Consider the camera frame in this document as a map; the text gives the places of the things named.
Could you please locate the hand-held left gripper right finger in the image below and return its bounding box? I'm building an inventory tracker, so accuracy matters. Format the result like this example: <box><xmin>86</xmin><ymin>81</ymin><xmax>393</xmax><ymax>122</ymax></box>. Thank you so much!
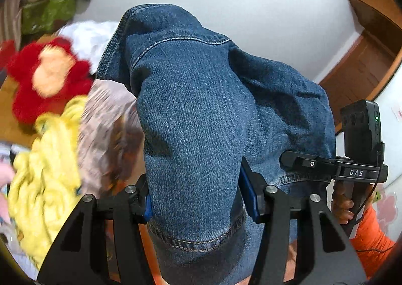
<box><xmin>240</xmin><ymin>156</ymin><xmax>368</xmax><ymax>285</ymax></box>

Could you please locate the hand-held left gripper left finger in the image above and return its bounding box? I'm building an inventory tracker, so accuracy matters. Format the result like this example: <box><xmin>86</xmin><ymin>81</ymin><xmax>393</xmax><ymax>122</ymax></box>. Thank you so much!
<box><xmin>36</xmin><ymin>174</ymin><xmax>158</xmax><ymax>285</ymax></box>

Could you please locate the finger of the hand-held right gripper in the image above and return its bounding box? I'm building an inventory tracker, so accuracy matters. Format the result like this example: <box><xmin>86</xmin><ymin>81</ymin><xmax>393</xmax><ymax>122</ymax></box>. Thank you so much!
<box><xmin>279</xmin><ymin>151</ymin><xmax>335</xmax><ymax>180</ymax></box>

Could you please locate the blue denim jacket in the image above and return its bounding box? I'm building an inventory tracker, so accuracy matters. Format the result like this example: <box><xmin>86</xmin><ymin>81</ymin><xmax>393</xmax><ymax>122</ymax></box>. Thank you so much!
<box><xmin>96</xmin><ymin>4</ymin><xmax>337</xmax><ymax>285</ymax></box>

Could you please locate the person's right hand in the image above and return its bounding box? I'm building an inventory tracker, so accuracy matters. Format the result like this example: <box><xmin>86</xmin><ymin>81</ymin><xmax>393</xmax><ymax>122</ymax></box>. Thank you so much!
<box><xmin>331</xmin><ymin>182</ymin><xmax>356</xmax><ymax>225</ymax></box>

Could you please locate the brown wooden door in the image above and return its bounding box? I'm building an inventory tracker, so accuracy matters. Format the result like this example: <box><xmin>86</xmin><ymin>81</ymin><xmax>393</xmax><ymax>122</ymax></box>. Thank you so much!
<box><xmin>317</xmin><ymin>0</ymin><xmax>402</xmax><ymax>133</ymax></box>

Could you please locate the printed blanket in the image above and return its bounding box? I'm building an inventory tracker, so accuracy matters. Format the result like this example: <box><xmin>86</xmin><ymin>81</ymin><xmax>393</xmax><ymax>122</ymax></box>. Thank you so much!
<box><xmin>77</xmin><ymin>79</ymin><xmax>148</xmax><ymax>204</ymax></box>

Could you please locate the yellow cloth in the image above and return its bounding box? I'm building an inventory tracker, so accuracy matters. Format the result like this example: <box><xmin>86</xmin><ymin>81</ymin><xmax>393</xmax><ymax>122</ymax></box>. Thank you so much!
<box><xmin>6</xmin><ymin>95</ymin><xmax>88</xmax><ymax>270</ymax></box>

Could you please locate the red plush toy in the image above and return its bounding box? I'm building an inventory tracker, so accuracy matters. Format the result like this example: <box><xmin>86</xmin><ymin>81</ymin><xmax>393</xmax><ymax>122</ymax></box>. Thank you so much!
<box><xmin>0</xmin><ymin>37</ymin><xmax>95</xmax><ymax>125</ymax></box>

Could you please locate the white cloth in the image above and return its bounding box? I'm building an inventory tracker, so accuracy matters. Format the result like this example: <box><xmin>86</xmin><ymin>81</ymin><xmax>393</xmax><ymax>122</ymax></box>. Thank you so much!
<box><xmin>58</xmin><ymin>20</ymin><xmax>121</xmax><ymax>67</ymax></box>

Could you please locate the green box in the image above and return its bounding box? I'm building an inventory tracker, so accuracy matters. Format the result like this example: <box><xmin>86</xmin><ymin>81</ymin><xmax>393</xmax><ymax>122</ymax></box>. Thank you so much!
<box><xmin>20</xmin><ymin>0</ymin><xmax>77</xmax><ymax>34</ymax></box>

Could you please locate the pink wall sticker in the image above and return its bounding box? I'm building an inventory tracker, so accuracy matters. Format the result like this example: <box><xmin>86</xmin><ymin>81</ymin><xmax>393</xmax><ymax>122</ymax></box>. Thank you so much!
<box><xmin>374</xmin><ymin>191</ymin><xmax>398</xmax><ymax>229</ymax></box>

